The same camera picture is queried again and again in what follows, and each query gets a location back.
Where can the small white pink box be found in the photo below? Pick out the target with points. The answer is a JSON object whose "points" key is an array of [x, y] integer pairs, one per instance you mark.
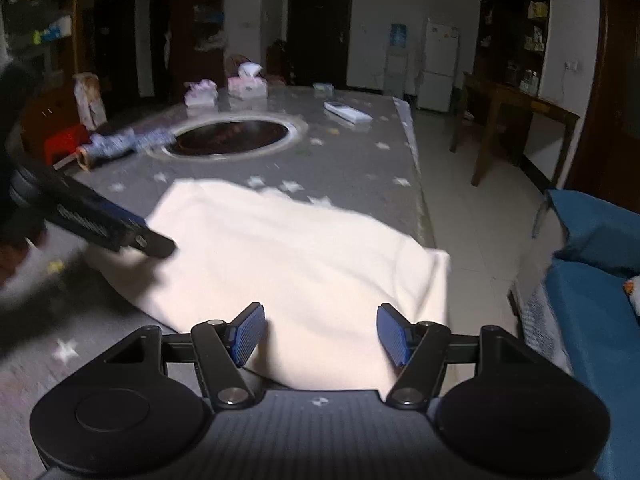
{"points": [[203, 93]]}

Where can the red plastic stool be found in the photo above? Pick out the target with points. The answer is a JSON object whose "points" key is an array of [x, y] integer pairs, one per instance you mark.
{"points": [[64, 143]]}

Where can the blue knit work glove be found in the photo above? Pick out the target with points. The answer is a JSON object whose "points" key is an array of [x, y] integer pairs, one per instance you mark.
{"points": [[119, 144]]}

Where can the white paper bag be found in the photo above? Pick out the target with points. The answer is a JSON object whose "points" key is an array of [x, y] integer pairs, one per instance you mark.
{"points": [[91, 110]]}

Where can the small green packet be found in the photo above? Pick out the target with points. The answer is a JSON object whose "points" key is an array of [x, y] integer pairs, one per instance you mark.
{"points": [[323, 90]]}

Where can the pink tissue box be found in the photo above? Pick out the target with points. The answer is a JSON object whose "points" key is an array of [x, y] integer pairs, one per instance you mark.
{"points": [[248, 84]]}

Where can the dark shelf cabinet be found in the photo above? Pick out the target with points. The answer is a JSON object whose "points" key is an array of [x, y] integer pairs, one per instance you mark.
{"points": [[512, 38]]}

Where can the white refrigerator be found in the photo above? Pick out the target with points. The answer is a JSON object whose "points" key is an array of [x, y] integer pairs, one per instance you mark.
{"points": [[439, 67]]}

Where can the glass kettle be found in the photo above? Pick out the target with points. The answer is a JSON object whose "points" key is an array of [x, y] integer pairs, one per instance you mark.
{"points": [[530, 83]]}

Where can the black smartphone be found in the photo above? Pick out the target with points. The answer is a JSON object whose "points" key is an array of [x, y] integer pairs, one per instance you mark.
{"points": [[65, 161]]}

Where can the round induction cooktop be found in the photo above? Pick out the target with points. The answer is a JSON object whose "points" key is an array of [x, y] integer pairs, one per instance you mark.
{"points": [[229, 136]]}

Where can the water dispenser with bottle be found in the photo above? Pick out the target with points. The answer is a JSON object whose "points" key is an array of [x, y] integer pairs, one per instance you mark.
{"points": [[396, 61]]}

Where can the blue sofa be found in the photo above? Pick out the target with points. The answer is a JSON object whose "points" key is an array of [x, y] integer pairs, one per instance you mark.
{"points": [[569, 297]]}

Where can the white remote control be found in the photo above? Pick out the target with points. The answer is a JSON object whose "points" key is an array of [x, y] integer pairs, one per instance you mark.
{"points": [[347, 113]]}

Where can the butterfly pattern pillow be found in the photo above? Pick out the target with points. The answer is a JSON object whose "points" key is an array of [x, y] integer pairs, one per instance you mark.
{"points": [[632, 290]]}

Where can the dark wooden door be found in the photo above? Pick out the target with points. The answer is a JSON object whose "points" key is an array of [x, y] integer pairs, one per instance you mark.
{"points": [[317, 35]]}

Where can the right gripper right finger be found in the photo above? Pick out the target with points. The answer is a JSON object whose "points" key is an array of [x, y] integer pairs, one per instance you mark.
{"points": [[399, 337]]}

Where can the cream sweatshirt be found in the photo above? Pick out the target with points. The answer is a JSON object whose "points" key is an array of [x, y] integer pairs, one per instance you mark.
{"points": [[320, 273]]}

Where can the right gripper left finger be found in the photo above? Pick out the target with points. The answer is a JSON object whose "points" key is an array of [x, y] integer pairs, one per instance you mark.
{"points": [[216, 342]]}

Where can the dark wooden side table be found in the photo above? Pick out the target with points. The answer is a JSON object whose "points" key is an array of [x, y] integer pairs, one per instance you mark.
{"points": [[508, 120]]}

